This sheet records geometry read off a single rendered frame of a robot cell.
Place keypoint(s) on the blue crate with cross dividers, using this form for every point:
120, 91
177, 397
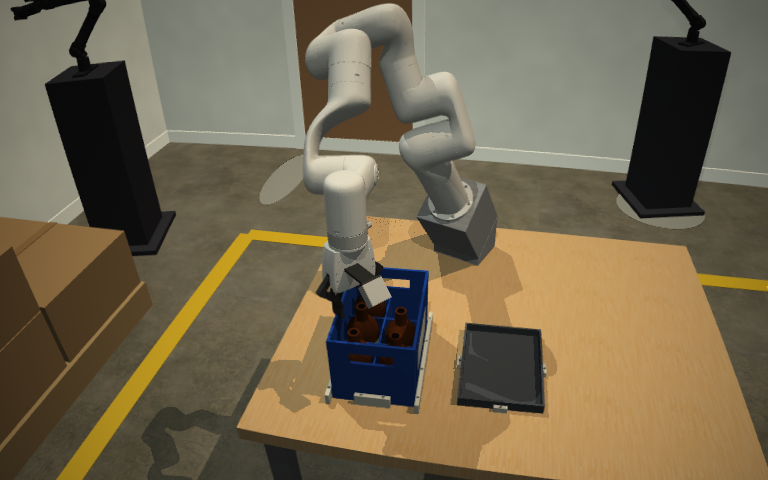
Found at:
397, 380

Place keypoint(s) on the brown glass bottle with blue label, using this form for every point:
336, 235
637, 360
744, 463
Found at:
375, 311

